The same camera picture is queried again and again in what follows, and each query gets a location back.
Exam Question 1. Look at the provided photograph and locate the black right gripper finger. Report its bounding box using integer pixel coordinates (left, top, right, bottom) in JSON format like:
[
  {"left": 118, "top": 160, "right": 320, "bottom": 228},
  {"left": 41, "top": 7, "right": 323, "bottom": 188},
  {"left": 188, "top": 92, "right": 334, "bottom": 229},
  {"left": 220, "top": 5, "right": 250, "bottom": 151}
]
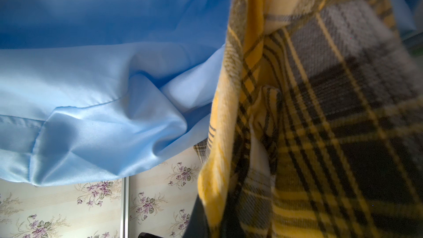
[{"left": 183, "top": 196, "right": 210, "bottom": 238}]

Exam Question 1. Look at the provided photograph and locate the yellow plaid shirt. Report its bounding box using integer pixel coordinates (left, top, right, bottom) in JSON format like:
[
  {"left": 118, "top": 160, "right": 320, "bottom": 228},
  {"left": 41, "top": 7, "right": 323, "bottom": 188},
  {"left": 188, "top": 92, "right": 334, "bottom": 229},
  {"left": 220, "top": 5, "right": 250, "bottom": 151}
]
[{"left": 187, "top": 0, "right": 423, "bottom": 238}]

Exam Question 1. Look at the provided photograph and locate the light blue shirt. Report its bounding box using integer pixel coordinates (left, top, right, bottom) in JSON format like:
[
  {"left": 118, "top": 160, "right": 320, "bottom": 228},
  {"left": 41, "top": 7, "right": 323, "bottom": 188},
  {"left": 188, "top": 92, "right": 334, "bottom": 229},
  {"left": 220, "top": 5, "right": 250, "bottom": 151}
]
[{"left": 1, "top": 0, "right": 422, "bottom": 186}]

